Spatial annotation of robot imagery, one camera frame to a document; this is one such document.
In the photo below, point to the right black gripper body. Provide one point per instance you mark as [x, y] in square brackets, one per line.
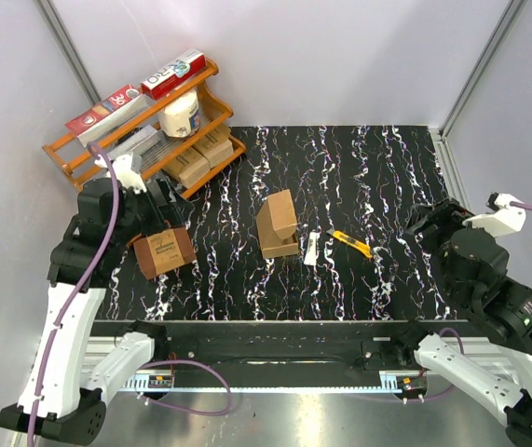
[446, 213]

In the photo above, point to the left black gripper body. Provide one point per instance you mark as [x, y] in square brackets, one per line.
[163, 216]

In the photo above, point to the yellow utility knife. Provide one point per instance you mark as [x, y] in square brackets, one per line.
[352, 242]

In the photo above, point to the brown cardboard express box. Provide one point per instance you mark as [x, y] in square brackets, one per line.
[277, 226]

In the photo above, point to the white packet item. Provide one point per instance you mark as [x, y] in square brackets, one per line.
[312, 250]

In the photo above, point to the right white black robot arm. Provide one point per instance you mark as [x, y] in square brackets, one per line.
[475, 281]

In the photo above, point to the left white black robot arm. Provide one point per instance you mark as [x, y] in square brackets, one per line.
[58, 403]

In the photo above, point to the kraft paper box left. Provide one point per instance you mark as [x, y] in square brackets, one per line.
[188, 167]

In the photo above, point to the kraft paper box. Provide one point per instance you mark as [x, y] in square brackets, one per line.
[188, 167]
[215, 146]

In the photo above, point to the brown printed carton box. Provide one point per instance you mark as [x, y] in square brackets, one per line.
[163, 252]

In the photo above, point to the kraft paper box right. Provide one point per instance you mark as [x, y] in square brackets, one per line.
[215, 146]

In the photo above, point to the red silver toothpaste box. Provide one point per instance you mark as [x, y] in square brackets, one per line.
[108, 114]

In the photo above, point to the red white toothpaste box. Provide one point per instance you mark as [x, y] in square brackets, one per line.
[173, 74]

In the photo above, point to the silver foil packet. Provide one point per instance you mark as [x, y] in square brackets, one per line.
[137, 144]

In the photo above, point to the orange wooden shelf rack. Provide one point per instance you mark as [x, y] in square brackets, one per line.
[76, 164]

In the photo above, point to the upper white tissue roll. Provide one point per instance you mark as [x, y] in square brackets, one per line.
[180, 119]

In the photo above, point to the black marble pattern mat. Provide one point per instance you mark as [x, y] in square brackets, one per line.
[360, 180]

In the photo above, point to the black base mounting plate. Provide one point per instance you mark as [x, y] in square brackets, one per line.
[283, 353]

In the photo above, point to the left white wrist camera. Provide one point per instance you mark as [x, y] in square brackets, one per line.
[127, 170]

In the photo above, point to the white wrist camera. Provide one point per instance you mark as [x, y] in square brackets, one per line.
[505, 218]
[127, 170]

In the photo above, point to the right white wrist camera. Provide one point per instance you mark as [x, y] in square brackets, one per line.
[505, 218]

